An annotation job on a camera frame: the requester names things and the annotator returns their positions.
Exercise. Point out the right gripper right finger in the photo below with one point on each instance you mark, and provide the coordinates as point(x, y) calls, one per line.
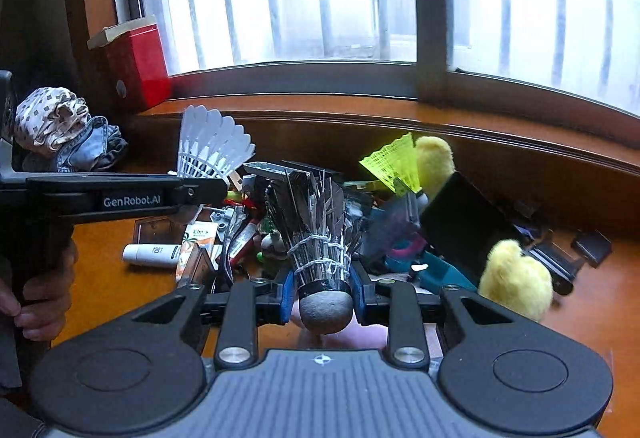
point(394, 304)

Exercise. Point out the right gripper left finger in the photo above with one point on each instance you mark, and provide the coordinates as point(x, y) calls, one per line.
point(249, 305)

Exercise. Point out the black feather shuttlecock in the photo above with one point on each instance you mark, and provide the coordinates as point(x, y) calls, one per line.
point(311, 214)

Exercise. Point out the white feather shuttlecock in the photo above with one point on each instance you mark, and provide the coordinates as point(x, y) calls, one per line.
point(211, 145)

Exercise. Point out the person left hand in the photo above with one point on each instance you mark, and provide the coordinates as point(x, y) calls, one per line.
point(47, 299)

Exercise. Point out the teal case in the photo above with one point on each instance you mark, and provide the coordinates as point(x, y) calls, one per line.
point(429, 272)

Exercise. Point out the pink plush toy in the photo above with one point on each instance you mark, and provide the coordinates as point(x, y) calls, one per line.
point(354, 336)

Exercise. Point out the pile of clothes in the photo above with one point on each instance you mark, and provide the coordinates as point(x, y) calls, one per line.
point(55, 128)

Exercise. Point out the orange toothpaste tube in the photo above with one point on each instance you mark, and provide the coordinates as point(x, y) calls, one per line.
point(200, 235)

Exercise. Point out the white cosmetic tube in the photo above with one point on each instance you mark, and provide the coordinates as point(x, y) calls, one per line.
point(152, 255)

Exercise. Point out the dark smoked plastic case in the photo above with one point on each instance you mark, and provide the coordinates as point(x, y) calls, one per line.
point(157, 230)

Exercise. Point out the black open box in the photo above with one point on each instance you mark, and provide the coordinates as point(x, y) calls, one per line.
point(463, 226)

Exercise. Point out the large yellow plush toy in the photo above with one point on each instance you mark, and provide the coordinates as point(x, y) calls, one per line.
point(516, 281)

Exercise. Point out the left red cardboard box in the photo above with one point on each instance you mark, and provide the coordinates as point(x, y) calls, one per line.
point(135, 58)

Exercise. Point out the small yellow plush toy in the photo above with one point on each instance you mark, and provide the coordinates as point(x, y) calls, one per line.
point(435, 163)

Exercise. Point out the small black lid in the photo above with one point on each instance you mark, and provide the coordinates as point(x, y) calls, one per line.
point(593, 246)

